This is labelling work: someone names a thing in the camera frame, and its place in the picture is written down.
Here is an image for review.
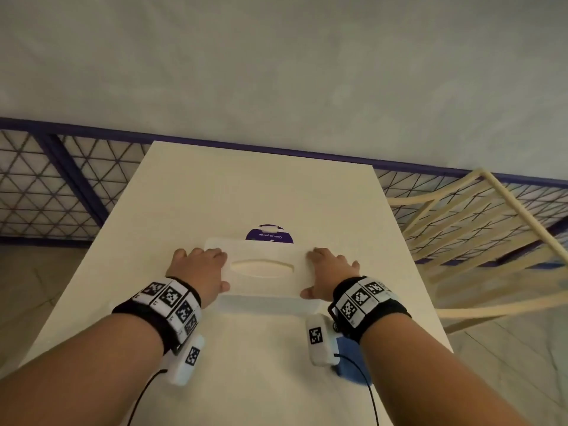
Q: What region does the person's left hand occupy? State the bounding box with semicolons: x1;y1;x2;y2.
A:
166;248;231;309

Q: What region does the person's right hand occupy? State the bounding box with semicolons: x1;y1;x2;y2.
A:
300;248;360;303

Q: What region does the white tissue box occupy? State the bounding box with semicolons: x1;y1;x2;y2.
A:
202;236;318;317

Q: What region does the blue cleaning cloth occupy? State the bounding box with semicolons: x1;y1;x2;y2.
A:
333;335;375;388

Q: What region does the person's right forearm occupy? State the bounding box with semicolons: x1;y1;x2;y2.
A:
358;312;530;426

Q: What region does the person's left forearm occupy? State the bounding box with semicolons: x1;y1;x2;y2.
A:
0;312;166;426

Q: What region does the round purple sticker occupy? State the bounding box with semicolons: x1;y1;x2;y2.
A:
244;224;296;246

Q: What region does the cream slatted chair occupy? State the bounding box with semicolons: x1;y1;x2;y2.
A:
385;167;568;334

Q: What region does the purple mesh railing fence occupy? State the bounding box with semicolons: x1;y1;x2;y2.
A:
0;117;568;267

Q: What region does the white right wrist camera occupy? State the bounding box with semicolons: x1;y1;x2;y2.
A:
305;313;341;367

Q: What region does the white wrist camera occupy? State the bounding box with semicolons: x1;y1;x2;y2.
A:
305;313;341;367
167;334;206;387

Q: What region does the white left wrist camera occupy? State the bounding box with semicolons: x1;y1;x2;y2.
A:
167;334;206;387

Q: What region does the black camera cable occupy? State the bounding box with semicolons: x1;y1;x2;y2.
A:
335;351;381;426
125;369;170;426

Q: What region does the black left camera cable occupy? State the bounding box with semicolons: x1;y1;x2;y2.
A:
125;369;170;426

